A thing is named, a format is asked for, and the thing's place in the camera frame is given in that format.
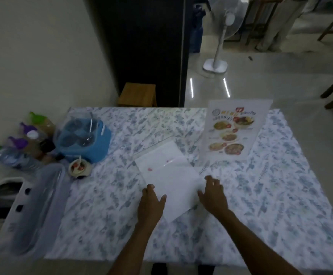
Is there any blue condiment caddy clear lid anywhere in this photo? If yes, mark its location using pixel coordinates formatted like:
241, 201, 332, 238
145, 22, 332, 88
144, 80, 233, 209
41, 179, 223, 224
54, 111, 112, 163

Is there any white cap sauce bottle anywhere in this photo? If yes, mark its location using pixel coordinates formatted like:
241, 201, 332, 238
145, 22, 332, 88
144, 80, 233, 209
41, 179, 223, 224
27, 130, 47, 144

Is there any blue water jug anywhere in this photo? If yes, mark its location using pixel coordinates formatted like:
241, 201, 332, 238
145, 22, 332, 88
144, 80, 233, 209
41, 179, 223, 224
190, 4, 205, 54

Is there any purple cap sauce bottle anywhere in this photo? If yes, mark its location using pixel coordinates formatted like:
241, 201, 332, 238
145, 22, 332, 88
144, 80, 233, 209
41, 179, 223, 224
8, 136, 38, 154
19, 122, 39, 138

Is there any person's left forearm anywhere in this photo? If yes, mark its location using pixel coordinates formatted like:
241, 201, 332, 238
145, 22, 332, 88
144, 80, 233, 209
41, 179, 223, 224
107, 221, 159, 275

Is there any green cap water bottle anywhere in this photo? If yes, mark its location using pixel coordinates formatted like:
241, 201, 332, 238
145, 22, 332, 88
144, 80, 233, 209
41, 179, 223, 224
0, 143, 42, 173

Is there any acrylic food menu stand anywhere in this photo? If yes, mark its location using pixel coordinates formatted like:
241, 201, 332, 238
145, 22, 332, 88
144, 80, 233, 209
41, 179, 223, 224
200, 99, 273, 162

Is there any small white sauce bowl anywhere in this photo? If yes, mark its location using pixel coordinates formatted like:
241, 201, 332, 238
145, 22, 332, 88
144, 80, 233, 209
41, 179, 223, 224
69, 158, 93, 179

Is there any blue floral tablecloth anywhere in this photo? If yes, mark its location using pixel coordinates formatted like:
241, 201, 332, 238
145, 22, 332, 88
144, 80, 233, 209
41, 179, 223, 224
45, 107, 333, 271

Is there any black refrigerator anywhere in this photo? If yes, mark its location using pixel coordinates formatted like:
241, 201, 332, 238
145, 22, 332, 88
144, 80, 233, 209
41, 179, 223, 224
95, 0, 194, 108

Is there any white paper sheet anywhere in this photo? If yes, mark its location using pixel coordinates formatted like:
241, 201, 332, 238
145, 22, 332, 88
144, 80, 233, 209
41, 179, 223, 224
134, 140, 208, 223

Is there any person's left hand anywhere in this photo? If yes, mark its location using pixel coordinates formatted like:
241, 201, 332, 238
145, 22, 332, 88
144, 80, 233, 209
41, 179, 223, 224
137, 184, 167, 225

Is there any wooden stool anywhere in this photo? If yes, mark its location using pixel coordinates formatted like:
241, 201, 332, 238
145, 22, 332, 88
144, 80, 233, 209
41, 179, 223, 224
118, 82, 158, 108

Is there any wooden table frame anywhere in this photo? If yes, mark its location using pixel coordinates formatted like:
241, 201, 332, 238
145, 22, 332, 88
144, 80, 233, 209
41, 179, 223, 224
235, 0, 284, 46

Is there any person's right hand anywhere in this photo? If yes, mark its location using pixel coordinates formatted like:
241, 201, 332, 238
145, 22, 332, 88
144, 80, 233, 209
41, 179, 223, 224
197, 175, 230, 217

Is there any clear plastic lidded container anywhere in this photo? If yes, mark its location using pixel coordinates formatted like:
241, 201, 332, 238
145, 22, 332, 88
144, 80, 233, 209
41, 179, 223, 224
10, 163, 71, 259

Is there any white standing fan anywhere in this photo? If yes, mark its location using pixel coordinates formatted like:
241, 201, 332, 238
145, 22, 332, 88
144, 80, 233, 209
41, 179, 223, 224
203, 0, 248, 73

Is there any black cap dark bottle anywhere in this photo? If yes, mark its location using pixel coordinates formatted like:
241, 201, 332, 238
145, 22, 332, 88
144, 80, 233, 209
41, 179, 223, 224
38, 139, 64, 163

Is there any white plastic basket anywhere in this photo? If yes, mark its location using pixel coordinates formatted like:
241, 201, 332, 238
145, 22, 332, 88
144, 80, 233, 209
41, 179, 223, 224
0, 177, 38, 256

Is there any green cap sauce bottle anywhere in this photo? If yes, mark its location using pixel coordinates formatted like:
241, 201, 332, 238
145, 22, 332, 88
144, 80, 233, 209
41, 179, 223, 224
29, 112, 56, 135

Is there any person's right forearm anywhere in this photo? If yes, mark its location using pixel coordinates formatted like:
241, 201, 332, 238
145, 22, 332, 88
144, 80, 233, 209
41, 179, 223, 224
216, 209, 302, 275

